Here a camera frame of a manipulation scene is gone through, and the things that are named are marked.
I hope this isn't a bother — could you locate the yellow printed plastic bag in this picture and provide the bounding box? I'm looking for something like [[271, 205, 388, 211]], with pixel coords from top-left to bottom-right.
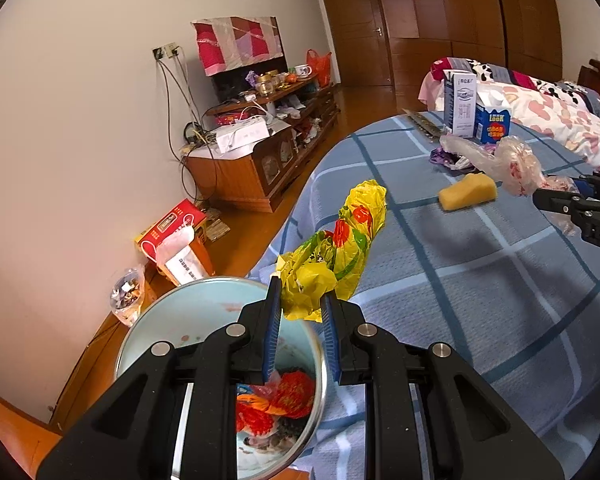
[[274, 180, 387, 323]]

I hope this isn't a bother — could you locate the clear and orange snack bag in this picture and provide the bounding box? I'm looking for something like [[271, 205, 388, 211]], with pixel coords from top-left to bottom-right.
[[438, 133, 581, 236]]

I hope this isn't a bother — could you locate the red plastic bag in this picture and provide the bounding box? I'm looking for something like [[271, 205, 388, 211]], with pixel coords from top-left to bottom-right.
[[236, 370, 315, 438]]

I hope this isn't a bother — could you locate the purple plastic wrapper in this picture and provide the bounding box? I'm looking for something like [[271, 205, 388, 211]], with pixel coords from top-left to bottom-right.
[[429, 148, 477, 172]]

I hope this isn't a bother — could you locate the pink heart pattern quilt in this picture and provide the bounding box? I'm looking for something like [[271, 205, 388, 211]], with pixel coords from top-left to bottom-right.
[[419, 77, 600, 170]]

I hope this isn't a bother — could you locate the yellow sponge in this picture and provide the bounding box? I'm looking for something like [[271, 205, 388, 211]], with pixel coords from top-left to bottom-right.
[[438, 174, 498, 211]]

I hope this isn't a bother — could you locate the black white spotted pillow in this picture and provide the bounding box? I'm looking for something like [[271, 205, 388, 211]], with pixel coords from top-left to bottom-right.
[[429, 58, 600, 118]]

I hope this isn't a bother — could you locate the blue small drink carton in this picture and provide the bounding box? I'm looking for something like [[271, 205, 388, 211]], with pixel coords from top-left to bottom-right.
[[474, 90, 512, 144]]

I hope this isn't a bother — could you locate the blue plaid bed sheet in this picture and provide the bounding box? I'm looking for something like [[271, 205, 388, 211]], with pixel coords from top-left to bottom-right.
[[250, 116, 600, 477]]

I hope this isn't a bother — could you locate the light blue enamel basin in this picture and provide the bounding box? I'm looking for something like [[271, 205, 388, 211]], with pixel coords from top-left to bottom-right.
[[106, 284, 327, 479]]

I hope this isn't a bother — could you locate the white paper shopping bag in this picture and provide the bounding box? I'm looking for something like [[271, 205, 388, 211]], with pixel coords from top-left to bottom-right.
[[156, 226, 213, 286]]

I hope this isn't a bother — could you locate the red cardboard box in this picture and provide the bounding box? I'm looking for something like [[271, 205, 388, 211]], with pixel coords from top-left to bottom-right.
[[134, 198, 207, 262]]

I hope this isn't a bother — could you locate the wooden TV cabinet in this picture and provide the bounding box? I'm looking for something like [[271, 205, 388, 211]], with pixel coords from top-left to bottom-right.
[[185, 76, 339, 212]]

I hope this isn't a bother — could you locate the clear bag of wrappers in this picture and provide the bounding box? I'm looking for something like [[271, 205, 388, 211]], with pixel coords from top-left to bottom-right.
[[109, 266, 145, 327]]

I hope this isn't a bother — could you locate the white tall milk carton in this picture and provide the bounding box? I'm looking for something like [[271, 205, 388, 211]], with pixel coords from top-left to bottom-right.
[[443, 70, 477, 139]]

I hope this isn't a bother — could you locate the dark flat snack packet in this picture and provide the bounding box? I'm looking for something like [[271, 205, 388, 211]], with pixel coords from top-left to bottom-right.
[[403, 108, 445, 142]]

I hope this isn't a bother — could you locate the white flat box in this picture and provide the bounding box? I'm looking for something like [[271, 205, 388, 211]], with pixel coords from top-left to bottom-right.
[[214, 116, 270, 154]]

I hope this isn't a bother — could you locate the wooden wardrobe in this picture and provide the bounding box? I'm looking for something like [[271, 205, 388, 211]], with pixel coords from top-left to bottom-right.
[[379, 0, 562, 105]]

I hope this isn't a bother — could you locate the glass jar with gold lid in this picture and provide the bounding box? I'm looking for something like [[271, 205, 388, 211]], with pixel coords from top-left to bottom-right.
[[256, 74, 275, 96]]

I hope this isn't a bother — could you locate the white mug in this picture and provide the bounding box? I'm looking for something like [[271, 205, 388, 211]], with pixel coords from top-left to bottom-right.
[[294, 64, 313, 79]]

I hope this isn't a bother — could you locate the orange plastic bag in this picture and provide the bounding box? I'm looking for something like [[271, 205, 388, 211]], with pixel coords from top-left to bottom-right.
[[306, 49, 332, 88]]

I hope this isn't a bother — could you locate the television with patchwork cover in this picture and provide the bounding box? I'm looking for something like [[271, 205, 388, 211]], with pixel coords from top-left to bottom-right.
[[190, 16, 287, 103]]

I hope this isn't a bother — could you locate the brown wooden door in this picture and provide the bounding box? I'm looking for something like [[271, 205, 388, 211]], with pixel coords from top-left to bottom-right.
[[323, 0, 392, 87]]

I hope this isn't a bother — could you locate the black hanging cable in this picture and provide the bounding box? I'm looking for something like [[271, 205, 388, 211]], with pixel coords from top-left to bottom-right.
[[156, 54, 217, 206]]

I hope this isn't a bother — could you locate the wall power socket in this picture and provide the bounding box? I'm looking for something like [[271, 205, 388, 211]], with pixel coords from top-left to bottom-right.
[[152, 42, 180, 61]]

